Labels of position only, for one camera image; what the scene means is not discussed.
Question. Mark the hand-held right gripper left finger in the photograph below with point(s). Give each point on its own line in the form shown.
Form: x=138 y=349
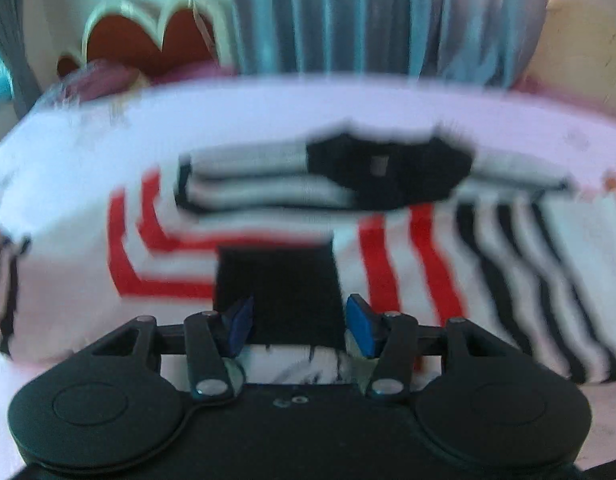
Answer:
x=239 y=324

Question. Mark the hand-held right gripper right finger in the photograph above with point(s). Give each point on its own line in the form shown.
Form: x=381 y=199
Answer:
x=362 y=327

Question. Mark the red black striped white sweater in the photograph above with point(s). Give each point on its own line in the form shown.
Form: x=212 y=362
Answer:
x=402 y=265

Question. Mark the pink floral bed sheet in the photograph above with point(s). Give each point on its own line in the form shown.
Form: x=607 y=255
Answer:
x=88 y=155

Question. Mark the black striped small garment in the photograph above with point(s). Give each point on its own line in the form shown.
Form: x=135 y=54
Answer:
x=2 y=280

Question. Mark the pink pillow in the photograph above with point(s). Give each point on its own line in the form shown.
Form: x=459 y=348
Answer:
x=193 y=71

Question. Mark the grey pink folded blanket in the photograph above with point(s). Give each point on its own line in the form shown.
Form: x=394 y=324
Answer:
x=105 y=82

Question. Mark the red scalloped headboard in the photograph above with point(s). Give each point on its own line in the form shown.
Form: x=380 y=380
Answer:
x=133 y=40

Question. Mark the blue grey curtain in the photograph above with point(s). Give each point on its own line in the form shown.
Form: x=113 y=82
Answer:
x=377 y=15

